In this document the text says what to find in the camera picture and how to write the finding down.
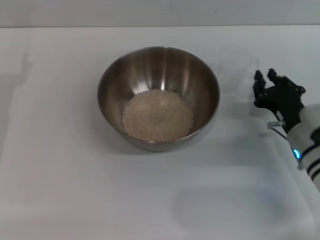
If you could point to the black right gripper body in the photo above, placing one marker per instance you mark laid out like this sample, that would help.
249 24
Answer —
285 105

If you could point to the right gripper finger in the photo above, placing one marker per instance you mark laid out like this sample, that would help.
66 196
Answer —
259 86
283 81

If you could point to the clear plastic measuring cup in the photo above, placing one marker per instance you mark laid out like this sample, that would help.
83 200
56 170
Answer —
230 75

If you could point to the stainless steel mixing bowl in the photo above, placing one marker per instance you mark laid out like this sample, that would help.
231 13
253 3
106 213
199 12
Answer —
162 72

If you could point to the white rice grains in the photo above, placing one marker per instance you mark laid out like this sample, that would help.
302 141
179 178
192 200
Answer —
157 117

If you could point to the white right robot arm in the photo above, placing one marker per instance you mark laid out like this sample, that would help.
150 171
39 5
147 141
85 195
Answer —
310 130

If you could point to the silver metal connector plug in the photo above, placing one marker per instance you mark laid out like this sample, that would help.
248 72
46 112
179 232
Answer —
275 124

